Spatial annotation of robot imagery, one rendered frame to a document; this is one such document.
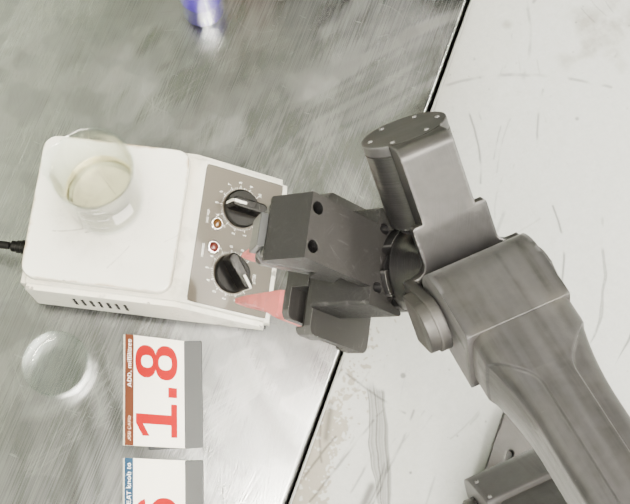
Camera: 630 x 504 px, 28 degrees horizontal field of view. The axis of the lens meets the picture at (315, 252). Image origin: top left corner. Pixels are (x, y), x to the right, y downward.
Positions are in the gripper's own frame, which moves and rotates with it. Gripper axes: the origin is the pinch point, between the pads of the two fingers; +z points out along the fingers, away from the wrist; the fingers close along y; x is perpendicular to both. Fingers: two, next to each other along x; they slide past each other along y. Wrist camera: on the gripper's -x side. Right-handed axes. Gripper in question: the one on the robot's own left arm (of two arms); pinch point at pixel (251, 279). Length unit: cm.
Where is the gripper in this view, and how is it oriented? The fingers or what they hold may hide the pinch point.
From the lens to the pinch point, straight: 93.9
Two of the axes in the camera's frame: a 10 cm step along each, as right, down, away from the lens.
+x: 6.2, 2.8, 7.3
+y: -1.3, 9.6, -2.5
